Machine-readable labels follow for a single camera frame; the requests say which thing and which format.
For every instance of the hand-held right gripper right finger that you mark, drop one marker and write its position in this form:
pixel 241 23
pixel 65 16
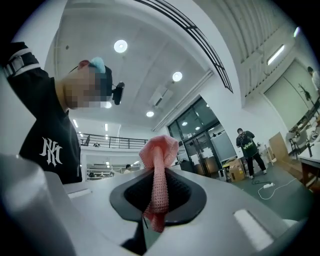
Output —
pixel 220 225

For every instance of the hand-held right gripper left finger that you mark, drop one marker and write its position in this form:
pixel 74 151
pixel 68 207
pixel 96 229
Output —
pixel 82 220

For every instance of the pink waffle cloth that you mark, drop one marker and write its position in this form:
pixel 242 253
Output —
pixel 159 185

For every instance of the brown cardboard box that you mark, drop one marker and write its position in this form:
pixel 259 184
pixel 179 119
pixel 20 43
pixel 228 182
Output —
pixel 236 170

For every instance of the white power strip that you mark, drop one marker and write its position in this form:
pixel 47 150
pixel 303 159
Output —
pixel 268 185

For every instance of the black mezzanine railing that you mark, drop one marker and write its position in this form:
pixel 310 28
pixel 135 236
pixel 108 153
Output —
pixel 112 142

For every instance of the black framed glass door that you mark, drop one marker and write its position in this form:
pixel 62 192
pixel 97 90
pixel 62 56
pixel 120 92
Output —
pixel 200 140

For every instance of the brown wooden panel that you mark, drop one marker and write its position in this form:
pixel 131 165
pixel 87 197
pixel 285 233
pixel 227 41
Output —
pixel 277 148

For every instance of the person's black printed shirt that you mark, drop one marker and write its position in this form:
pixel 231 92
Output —
pixel 47 130

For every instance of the white table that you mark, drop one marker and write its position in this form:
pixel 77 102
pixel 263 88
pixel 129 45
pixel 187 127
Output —
pixel 310 166

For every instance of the grey chair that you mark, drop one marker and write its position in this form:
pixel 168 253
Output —
pixel 295 143

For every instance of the round ceiling light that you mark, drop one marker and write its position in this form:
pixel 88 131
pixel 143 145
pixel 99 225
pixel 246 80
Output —
pixel 150 114
pixel 177 76
pixel 120 46
pixel 108 105

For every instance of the person's head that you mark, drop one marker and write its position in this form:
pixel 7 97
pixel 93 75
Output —
pixel 83 87

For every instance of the ceiling air conditioner vent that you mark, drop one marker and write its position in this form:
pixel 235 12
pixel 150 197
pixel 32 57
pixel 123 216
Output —
pixel 161 96

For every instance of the blue hair clip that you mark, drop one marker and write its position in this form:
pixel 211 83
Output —
pixel 98 64

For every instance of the long tube ceiling light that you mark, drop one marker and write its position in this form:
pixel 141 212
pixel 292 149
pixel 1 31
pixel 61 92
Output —
pixel 275 54

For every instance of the black head-mounted camera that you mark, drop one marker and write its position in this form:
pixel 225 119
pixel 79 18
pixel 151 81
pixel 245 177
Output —
pixel 118 93

